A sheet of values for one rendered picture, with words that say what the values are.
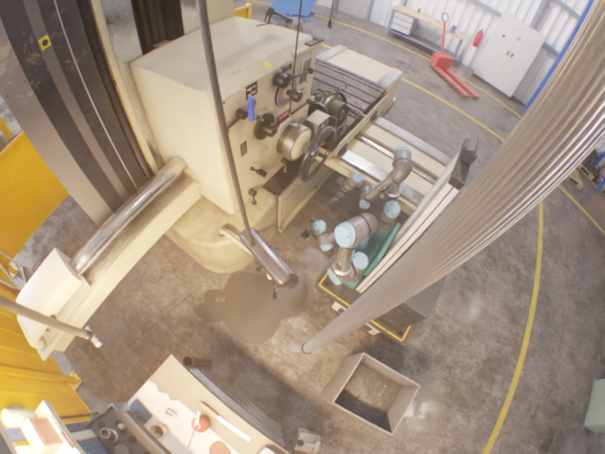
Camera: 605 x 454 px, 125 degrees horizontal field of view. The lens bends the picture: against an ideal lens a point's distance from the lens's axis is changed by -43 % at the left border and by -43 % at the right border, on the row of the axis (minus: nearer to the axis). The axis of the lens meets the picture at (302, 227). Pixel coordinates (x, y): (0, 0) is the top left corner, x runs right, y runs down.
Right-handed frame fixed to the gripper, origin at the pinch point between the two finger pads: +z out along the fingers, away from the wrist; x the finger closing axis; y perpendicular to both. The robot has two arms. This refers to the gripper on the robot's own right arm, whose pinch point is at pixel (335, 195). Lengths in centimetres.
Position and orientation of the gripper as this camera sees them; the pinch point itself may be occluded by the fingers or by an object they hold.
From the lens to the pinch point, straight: 217.6
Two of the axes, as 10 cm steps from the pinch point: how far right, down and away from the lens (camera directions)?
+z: -5.0, 3.5, 7.9
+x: 4.5, -6.7, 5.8
